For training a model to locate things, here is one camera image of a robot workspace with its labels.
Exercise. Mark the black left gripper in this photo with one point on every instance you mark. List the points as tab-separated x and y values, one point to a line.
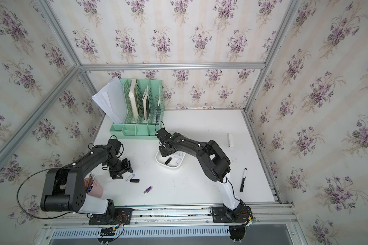
127	166

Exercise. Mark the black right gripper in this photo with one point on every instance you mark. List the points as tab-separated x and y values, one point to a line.
162	153

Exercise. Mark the dark grey usb flash drive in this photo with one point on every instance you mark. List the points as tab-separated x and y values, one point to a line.
168	160

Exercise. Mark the silver white swivel usb drive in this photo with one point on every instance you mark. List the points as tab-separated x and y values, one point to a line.
129	178

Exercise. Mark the white plastic storage box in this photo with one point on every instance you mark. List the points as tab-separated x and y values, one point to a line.
173	161

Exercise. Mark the white slim usb flash drive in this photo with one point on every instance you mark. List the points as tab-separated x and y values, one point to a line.
178	161

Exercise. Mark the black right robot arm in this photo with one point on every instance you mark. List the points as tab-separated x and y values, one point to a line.
213	161

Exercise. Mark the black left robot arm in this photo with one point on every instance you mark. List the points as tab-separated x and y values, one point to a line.
65	190

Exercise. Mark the purple usb flash drive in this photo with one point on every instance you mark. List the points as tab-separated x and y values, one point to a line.
148	190

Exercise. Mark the green desk file organizer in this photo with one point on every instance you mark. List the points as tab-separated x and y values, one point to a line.
141	129

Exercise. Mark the pink pen cup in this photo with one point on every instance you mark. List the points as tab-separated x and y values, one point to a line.
92	187

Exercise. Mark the dark pen in organizer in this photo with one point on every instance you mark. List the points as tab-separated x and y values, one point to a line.
157	115

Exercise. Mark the beige notebook in organizer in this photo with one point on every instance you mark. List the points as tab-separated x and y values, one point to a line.
146	107

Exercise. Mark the white book in organizer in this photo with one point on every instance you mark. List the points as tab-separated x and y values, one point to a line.
133	99

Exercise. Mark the white eraser block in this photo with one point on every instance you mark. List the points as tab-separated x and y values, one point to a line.
231	140

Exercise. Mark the white paper stack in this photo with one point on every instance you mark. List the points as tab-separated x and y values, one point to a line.
111	100

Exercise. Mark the black white marker pen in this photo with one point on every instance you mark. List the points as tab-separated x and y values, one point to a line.
243	180

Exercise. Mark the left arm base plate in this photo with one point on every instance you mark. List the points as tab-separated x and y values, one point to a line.
121	215

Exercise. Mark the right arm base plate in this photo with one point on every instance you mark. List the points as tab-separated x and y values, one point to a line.
222	214

